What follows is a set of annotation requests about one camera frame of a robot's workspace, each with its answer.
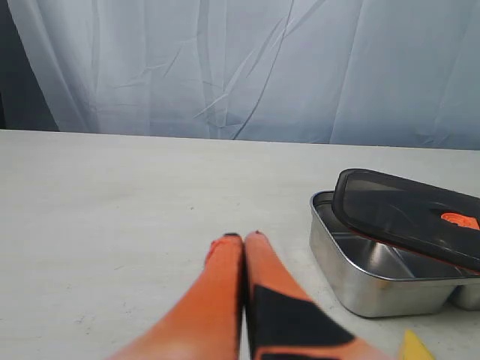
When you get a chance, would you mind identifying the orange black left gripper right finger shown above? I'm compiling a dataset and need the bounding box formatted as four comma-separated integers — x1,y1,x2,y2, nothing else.
244,231,390,359

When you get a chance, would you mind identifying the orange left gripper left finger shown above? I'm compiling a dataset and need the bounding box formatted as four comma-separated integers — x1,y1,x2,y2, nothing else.
110,233,243,359

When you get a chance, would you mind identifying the white backdrop curtain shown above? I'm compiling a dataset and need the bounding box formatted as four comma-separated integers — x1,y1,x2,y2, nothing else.
7,1,479,149

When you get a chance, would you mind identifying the dark lid with orange valve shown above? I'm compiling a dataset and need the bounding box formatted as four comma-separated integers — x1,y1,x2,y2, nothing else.
331,169,479,272

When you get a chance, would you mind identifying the yellow cheese wedge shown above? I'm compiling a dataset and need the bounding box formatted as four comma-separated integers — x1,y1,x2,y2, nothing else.
397,329,436,360

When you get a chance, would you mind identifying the stainless steel lunch box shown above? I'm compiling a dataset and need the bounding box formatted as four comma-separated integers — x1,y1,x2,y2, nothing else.
310,191,479,318

